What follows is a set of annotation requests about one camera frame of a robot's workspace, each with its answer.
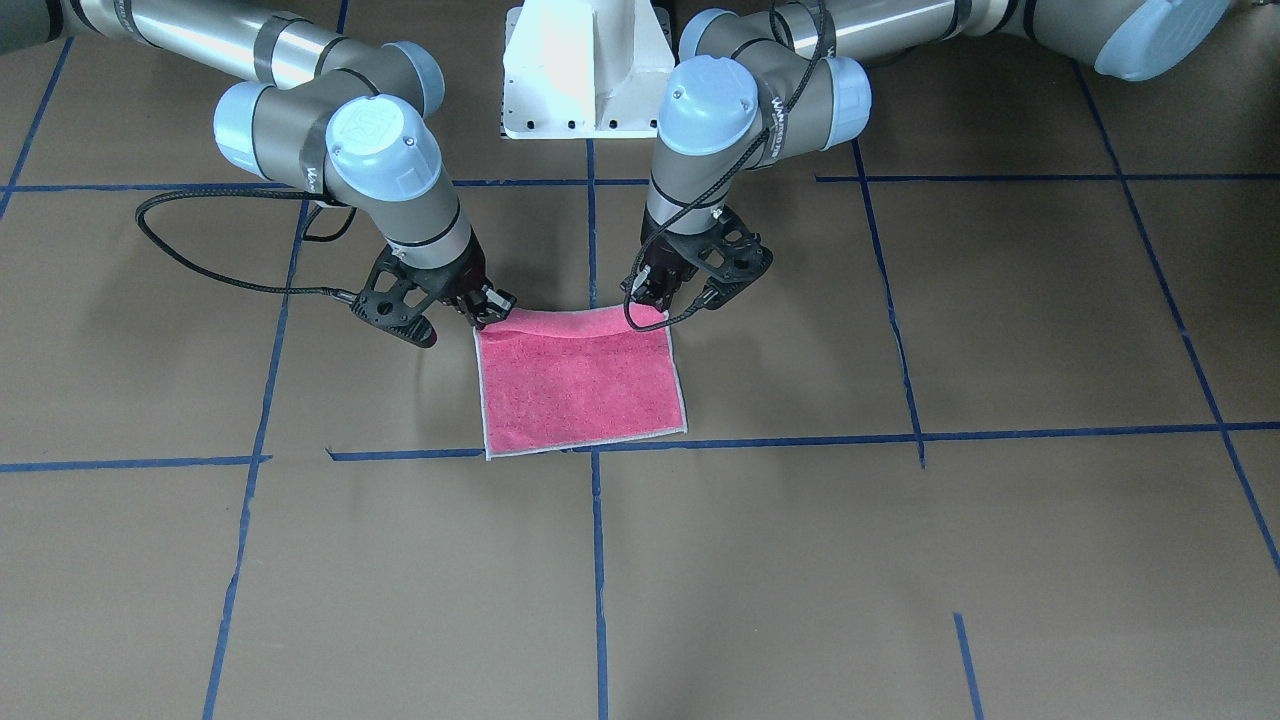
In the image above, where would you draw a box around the pink towel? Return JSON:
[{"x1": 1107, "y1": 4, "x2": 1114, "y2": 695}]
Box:
[{"x1": 474, "y1": 305, "x2": 689, "y2": 460}]

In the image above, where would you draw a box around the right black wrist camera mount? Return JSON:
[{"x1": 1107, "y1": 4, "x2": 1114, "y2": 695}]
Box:
[{"x1": 349, "y1": 246, "x2": 449, "y2": 348}]

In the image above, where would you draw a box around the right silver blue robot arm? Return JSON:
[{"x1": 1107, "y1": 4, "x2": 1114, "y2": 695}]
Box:
[{"x1": 3, "y1": 1, "x2": 515, "y2": 348}]

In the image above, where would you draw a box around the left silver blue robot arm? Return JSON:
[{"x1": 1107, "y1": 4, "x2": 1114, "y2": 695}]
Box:
[{"x1": 621, "y1": 1, "x2": 1229, "y2": 313}]

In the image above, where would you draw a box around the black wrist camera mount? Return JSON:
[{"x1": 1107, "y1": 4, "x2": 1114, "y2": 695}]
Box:
[
  {"x1": 692, "y1": 208, "x2": 774, "y2": 310},
  {"x1": 349, "y1": 246, "x2": 449, "y2": 348}
]

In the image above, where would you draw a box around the white pedestal column base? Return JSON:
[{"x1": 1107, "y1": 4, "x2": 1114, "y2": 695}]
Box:
[{"x1": 500, "y1": 1, "x2": 676, "y2": 140}]

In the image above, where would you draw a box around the black camera cable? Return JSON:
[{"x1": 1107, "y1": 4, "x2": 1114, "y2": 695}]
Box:
[
  {"x1": 622, "y1": 0, "x2": 836, "y2": 333},
  {"x1": 134, "y1": 188, "x2": 361, "y2": 301}
]

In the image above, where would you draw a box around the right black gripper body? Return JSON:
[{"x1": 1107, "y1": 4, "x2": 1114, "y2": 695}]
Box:
[{"x1": 420, "y1": 255, "x2": 493, "y2": 316}]

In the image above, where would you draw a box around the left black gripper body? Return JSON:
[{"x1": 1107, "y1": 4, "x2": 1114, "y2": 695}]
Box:
[{"x1": 630, "y1": 234, "x2": 710, "y2": 313}]

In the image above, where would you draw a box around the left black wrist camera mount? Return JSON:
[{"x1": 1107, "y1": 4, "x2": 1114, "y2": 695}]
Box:
[{"x1": 692, "y1": 208, "x2": 774, "y2": 310}]

